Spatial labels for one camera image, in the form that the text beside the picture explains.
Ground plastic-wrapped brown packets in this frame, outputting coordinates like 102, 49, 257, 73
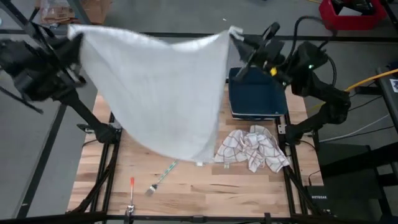
39, 0, 77, 26

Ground white towel with red checks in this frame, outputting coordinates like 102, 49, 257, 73
213, 124, 291, 174

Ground black stand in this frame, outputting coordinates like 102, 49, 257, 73
317, 141, 398, 224

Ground black metal table frame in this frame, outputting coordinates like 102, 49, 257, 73
67, 76, 315, 224

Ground black side table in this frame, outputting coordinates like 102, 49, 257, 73
374, 58, 398, 133

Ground brown cardboard box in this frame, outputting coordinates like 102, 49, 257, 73
79, 0, 113, 26

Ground navy blue fabric bin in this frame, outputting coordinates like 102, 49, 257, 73
228, 66, 289, 121

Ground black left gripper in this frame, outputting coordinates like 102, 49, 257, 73
46, 32, 88, 91

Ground grey metal rolling cart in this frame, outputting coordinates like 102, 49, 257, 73
0, 0, 91, 37

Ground black Netgear box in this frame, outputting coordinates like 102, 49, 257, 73
305, 185, 337, 218

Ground yellow cable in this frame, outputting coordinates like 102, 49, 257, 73
306, 68, 398, 113

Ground plain white towel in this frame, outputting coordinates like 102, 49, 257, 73
67, 24, 246, 166

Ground white cable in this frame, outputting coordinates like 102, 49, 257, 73
319, 114, 391, 143

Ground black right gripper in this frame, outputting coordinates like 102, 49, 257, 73
232, 22, 285, 82

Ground fork with patterned handle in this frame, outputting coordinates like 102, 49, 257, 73
144, 159, 179, 197

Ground red plastic crate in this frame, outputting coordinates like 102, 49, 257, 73
318, 0, 389, 31

